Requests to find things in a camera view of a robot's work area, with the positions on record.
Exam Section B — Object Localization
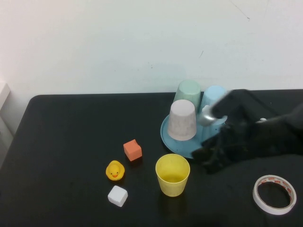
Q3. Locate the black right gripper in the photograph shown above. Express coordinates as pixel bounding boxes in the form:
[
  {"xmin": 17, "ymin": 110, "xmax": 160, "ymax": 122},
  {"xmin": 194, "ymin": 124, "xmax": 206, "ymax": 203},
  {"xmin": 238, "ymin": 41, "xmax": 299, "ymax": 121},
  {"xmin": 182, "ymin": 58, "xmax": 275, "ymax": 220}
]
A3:
[{"xmin": 192, "ymin": 120, "xmax": 277, "ymax": 175}]

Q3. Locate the yellow plastic cup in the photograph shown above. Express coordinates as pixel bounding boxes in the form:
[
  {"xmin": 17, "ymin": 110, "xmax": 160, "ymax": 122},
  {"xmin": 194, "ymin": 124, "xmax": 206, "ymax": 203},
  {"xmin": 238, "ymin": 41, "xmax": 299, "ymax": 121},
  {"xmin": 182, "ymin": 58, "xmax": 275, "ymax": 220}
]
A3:
[{"xmin": 155, "ymin": 153, "xmax": 191, "ymax": 197}]

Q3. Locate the blue cup stand tray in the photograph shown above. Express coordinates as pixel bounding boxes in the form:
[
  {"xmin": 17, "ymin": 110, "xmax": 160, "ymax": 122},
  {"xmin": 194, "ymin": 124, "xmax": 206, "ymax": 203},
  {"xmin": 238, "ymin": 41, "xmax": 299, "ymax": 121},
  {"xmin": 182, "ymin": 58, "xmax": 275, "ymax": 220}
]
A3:
[{"xmin": 160, "ymin": 105, "xmax": 223, "ymax": 159}]

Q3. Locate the white speckled plastic cup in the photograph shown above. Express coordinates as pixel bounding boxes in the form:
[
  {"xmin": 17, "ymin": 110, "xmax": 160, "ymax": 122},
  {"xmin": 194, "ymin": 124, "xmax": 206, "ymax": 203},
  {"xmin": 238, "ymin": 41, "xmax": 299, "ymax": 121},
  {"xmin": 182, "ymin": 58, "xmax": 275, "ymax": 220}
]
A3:
[{"xmin": 167, "ymin": 99, "xmax": 197, "ymax": 141}]

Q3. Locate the light blue plastic cup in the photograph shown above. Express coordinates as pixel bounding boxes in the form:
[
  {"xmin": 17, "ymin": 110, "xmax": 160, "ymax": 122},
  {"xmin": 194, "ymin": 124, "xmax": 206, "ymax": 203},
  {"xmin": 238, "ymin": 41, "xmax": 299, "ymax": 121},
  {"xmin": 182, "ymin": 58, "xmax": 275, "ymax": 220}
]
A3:
[{"xmin": 200, "ymin": 85, "xmax": 228, "ymax": 126}]

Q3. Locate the green plastic cup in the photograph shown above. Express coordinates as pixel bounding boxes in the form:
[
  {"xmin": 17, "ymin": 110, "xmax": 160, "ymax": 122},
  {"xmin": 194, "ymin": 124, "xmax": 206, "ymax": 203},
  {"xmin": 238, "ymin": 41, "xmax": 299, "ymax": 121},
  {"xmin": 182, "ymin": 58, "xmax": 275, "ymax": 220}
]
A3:
[{"xmin": 173, "ymin": 79, "xmax": 202, "ymax": 114}]

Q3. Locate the white double-sided tape roll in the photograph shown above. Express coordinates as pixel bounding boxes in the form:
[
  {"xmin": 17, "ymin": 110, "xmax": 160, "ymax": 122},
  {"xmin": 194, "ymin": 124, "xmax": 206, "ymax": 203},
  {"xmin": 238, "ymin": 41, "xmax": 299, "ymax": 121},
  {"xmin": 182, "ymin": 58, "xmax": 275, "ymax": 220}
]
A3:
[{"xmin": 252, "ymin": 174, "xmax": 297, "ymax": 215}]

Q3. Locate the orange foam cube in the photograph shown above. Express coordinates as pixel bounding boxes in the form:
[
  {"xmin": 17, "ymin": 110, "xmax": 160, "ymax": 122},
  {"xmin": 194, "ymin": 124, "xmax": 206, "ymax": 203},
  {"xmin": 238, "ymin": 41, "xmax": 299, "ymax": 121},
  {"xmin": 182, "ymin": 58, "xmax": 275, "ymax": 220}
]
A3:
[{"xmin": 123, "ymin": 139, "xmax": 143, "ymax": 162}]

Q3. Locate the yellow rubber duck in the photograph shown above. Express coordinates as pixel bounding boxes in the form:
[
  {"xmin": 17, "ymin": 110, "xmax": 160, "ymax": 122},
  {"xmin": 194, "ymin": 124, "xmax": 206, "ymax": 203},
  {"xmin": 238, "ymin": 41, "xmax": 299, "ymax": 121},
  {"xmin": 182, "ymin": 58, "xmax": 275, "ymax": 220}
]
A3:
[{"xmin": 105, "ymin": 160, "xmax": 125, "ymax": 182}]

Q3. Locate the white foam cube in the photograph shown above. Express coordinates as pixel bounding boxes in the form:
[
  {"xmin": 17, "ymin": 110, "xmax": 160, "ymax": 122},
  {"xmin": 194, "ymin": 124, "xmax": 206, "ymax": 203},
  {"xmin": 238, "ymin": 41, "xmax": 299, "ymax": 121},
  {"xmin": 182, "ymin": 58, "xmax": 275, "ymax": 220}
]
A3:
[{"xmin": 107, "ymin": 185, "xmax": 129, "ymax": 208}]

